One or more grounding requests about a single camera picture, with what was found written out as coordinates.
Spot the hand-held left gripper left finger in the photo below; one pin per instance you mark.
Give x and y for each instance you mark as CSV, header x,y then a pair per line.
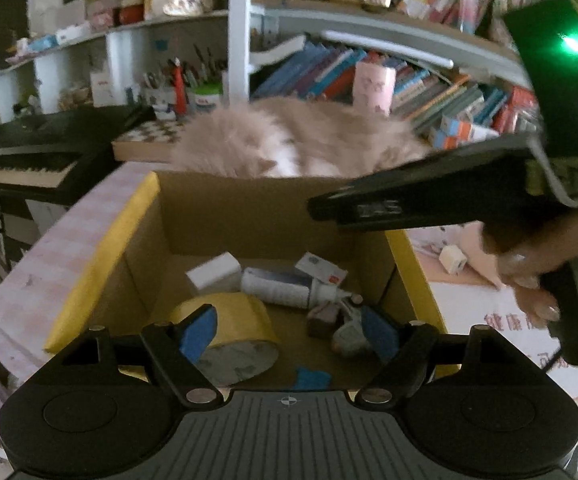
x,y
199,327

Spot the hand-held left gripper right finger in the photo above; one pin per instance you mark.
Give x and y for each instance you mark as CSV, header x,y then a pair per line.
x,y
379,335

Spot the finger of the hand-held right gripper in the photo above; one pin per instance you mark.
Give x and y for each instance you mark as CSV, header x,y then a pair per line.
x,y
419,225
444,180

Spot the small white and grey toy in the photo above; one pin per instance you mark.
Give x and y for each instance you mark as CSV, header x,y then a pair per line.
x,y
349,332

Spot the yellow tape roll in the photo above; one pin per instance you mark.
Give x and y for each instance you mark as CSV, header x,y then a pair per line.
x,y
241,310

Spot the small pink block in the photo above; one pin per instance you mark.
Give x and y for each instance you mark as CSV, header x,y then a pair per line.
x,y
323,321

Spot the white squeeze bottle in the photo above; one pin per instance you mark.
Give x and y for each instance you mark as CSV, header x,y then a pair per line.
x,y
279,287

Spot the cardboard box with yellow tape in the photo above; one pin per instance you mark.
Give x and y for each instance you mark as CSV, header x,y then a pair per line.
x,y
219,200

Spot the person's right hand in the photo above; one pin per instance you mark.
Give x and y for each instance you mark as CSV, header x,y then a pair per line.
x,y
534,245

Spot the row of red books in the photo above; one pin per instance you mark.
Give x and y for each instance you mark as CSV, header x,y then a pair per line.
x,y
516,110

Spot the white charger cube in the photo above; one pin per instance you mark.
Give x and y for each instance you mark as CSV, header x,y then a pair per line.
x,y
453,260

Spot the orange and white boxes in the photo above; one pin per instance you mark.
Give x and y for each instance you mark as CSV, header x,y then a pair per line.
x,y
461,132

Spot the pink plush toy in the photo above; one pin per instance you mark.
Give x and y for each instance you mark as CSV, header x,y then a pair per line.
x,y
476,260

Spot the blue scrap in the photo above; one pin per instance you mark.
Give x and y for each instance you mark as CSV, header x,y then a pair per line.
x,y
313,379

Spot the small red and white box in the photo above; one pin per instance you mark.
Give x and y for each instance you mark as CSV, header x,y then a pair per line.
x,y
321,267

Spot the white printed carton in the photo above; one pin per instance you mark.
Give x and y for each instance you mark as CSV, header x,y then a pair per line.
x,y
479,320

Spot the pink printed cup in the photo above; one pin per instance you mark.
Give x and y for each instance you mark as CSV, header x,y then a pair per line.
x,y
374,87

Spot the slim white bottle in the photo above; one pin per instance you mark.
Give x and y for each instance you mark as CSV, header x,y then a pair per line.
x,y
468,2

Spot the fluffy cream cat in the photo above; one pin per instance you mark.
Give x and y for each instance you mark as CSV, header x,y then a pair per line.
x,y
319,135

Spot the row of leaning blue books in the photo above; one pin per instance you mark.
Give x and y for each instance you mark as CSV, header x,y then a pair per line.
x,y
309,75

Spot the wooden chessboard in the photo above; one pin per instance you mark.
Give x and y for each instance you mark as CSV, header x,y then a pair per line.
x,y
149,137

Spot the white and blue jar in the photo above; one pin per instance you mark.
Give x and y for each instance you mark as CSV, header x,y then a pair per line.
x,y
205,99

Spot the red tube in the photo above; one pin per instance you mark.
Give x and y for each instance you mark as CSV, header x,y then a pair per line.
x,y
180,90

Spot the black electronic keyboard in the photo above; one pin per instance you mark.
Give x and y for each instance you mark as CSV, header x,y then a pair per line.
x,y
44,145

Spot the pen holder with pens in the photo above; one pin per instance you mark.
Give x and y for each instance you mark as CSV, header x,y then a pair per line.
x,y
156,90

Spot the white metal bookshelf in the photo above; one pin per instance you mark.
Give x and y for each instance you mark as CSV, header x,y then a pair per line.
x,y
239,35

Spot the low white shelf unit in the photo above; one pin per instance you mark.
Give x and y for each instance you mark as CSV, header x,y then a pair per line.
x,y
49,65

